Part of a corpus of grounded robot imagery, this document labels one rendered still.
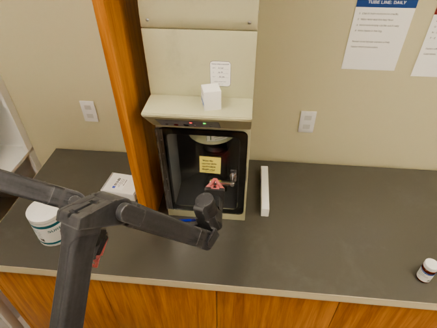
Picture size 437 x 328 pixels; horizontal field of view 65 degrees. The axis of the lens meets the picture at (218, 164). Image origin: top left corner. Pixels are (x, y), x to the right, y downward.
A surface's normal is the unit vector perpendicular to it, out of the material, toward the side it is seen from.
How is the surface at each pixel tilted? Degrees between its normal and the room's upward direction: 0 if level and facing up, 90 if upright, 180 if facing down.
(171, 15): 90
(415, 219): 0
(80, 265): 75
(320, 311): 90
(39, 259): 0
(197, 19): 90
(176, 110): 0
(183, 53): 90
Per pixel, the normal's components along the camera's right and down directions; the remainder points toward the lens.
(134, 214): 0.83, 0.15
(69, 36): -0.10, 0.65
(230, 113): 0.00, -0.76
